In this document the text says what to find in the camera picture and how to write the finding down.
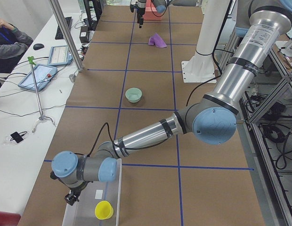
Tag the purple cloth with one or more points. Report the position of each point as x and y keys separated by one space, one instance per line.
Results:
x=156 y=40

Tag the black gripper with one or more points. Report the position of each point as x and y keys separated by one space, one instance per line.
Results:
x=140 y=11
x=76 y=189

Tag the pink plastic bin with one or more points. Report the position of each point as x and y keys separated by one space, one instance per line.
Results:
x=151 y=13

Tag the mint green bowl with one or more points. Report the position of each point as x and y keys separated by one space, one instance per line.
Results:
x=133 y=95

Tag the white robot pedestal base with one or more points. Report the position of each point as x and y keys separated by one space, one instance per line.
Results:
x=200 y=67

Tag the blue teach pendant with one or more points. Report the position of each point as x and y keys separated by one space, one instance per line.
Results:
x=43 y=75
x=59 y=56

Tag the black small device with strap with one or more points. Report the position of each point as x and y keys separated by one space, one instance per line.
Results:
x=18 y=137

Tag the blue teach pendant far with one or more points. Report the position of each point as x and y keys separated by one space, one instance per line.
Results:
x=59 y=56

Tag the yellow plastic cup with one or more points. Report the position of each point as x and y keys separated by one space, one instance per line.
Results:
x=104 y=210

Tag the red object at corner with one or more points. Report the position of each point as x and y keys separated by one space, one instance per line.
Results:
x=9 y=219

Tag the black power adapter box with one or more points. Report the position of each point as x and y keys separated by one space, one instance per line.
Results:
x=84 y=34

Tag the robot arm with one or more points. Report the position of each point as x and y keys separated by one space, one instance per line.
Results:
x=167 y=3
x=212 y=120

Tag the aluminium frame post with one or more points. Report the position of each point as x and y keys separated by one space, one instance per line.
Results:
x=58 y=13

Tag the clear plastic storage box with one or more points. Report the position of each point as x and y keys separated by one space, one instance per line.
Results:
x=82 y=213

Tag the metal stand with green clip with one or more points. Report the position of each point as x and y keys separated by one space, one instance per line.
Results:
x=42 y=118

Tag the black computer mouse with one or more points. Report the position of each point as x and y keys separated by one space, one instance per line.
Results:
x=38 y=46

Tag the blue teach pendant near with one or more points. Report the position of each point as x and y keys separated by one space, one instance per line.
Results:
x=43 y=75

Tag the seated person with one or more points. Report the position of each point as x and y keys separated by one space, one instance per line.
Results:
x=13 y=45

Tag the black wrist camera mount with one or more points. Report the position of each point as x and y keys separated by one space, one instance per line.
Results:
x=133 y=5

